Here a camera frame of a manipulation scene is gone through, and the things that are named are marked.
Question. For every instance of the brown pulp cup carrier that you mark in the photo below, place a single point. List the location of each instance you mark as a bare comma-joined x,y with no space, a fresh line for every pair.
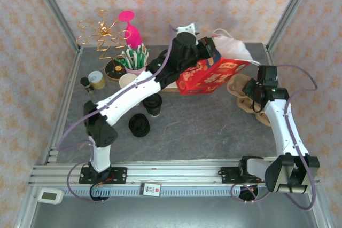
236,83

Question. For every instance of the red paper takeout bag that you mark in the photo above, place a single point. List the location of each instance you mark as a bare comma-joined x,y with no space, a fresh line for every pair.
208,78

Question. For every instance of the brown cardboard napkin tray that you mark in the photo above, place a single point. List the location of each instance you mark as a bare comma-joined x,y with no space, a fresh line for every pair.
169,89

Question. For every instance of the black cup lid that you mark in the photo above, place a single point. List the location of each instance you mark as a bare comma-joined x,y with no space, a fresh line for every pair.
152,102

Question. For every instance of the paper cup with black sleeve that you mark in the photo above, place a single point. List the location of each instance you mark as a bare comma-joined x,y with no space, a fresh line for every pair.
154,113

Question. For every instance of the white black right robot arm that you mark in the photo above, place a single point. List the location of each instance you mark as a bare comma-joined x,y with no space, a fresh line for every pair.
280,126

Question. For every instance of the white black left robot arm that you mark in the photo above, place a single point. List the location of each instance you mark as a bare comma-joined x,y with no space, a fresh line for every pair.
128,97

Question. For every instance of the pink plastic wine glass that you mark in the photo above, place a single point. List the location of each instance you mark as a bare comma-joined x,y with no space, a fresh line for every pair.
132,35

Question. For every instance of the pink straw holder cup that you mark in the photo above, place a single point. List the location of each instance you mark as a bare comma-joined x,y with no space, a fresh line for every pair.
136,71

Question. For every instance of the stack of white paper cups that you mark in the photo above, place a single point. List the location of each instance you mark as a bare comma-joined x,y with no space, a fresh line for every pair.
127,79

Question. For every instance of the gold tin can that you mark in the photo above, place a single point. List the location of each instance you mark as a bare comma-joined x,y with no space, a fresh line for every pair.
96,79

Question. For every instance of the small dark bottle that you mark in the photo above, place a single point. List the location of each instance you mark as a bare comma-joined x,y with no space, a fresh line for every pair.
86,83

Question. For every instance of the black white number card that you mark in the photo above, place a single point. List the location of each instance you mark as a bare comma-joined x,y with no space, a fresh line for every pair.
151,189

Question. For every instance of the white digital thermometer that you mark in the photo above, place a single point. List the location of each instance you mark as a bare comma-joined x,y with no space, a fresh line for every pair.
50,196

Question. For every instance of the aluminium table side rail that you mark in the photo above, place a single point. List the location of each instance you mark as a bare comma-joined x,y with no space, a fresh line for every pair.
270,56
68,97

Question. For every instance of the aluminium frame post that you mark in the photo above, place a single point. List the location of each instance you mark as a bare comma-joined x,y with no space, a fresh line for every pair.
53,6
291,6

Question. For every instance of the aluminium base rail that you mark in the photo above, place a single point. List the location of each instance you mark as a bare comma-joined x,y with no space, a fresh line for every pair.
173,172

